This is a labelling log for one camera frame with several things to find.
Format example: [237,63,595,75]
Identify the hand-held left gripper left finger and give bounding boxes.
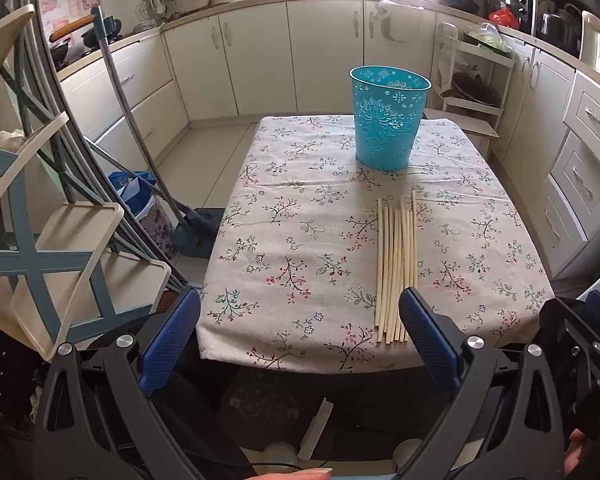
[32,287,205,480]

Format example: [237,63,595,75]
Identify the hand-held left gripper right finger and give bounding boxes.
[397,287,570,480]

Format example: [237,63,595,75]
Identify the group of wooden chopsticks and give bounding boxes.
[375,191,421,346]

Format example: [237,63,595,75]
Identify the teal perforated plastic bin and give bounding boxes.
[349,65,433,172]

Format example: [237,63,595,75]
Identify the person's right hand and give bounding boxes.
[565,429,589,476]

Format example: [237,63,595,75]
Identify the person's left hand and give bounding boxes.
[257,467,333,480]

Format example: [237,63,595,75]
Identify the broom with dustpan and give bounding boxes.
[90,6,225,257]

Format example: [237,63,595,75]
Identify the blue patterned bag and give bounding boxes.
[108,170,175,261]

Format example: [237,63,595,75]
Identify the cream and blue folding rack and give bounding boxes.
[0,4,173,361]

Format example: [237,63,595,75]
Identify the floral tablecloth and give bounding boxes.
[196,115,556,373]

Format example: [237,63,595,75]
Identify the cream wooden step stool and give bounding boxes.
[422,107,501,158]

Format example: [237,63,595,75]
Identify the dark frying pan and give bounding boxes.
[450,72,501,106]

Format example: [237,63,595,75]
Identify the white electric thermo pot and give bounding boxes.
[580,10,600,73]

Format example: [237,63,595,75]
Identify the black cooking pot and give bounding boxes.
[537,5,581,56]

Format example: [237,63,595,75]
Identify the bag of green vegetables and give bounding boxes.
[467,24,511,53]

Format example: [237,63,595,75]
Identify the cream kitchen base cabinets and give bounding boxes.
[57,0,600,281]

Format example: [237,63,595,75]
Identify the white kitchen cart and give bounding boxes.
[432,22,516,121]

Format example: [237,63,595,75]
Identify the red plastic bag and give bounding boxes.
[489,2,521,31]

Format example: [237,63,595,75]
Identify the black stovetop pot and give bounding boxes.
[50,35,78,68]

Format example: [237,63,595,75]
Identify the black wok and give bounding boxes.
[82,16,123,43]

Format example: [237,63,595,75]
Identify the black toaster oven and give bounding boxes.
[486,0,533,28]

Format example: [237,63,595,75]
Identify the hanging white plastic bag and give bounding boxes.
[372,0,415,43]

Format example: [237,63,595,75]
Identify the grey metal tube frame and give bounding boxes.
[7,0,191,301]

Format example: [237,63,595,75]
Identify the pink and red wall stickers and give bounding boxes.
[40,0,100,36]

